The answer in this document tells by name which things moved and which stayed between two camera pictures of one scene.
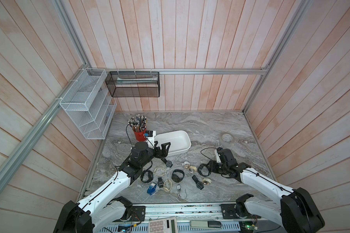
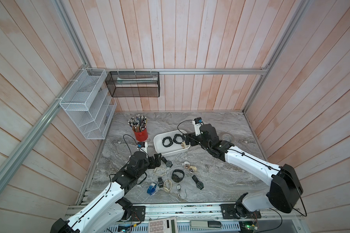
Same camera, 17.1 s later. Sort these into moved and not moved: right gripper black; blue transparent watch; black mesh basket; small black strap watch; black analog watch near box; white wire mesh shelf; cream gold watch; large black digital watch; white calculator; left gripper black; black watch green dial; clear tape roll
Moved: right gripper black; left gripper black; cream gold watch
Not moved: small black strap watch; white wire mesh shelf; black analog watch near box; black watch green dial; blue transparent watch; white calculator; large black digital watch; clear tape roll; black mesh basket
